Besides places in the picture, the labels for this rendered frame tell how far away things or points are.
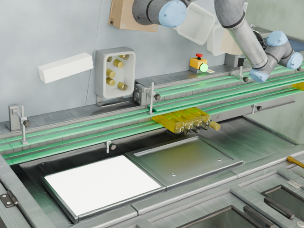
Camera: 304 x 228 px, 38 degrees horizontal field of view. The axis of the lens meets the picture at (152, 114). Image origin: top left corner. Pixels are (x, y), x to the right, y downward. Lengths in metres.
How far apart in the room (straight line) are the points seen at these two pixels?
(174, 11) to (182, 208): 0.83
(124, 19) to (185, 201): 0.85
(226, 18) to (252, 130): 1.13
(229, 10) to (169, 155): 0.85
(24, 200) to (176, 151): 1.13
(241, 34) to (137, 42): 0.72
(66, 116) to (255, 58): 0.89
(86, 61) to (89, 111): 0.25
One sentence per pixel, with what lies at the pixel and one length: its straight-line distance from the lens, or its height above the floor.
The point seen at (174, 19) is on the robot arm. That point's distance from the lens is 1.95.
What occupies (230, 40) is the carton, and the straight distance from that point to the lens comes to 2.17.
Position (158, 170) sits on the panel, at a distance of 2.04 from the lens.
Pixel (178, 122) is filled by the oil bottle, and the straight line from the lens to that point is 2.16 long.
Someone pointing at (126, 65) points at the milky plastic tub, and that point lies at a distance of 2.21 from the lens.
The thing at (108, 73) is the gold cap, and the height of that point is 0.80.
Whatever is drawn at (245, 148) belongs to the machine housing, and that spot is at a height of 1.19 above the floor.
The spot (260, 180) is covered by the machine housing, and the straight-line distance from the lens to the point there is 2.17.
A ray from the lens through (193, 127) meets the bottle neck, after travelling 2.16.
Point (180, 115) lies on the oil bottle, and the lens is 2.24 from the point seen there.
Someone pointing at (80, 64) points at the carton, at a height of 0.81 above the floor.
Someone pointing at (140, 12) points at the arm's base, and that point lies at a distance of 2.04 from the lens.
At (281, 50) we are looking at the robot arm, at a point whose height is 1.44.
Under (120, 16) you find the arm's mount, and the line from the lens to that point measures 2.06.
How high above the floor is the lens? 2.56
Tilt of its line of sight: 47 degrees down
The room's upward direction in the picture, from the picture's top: 123 degrees clockwise
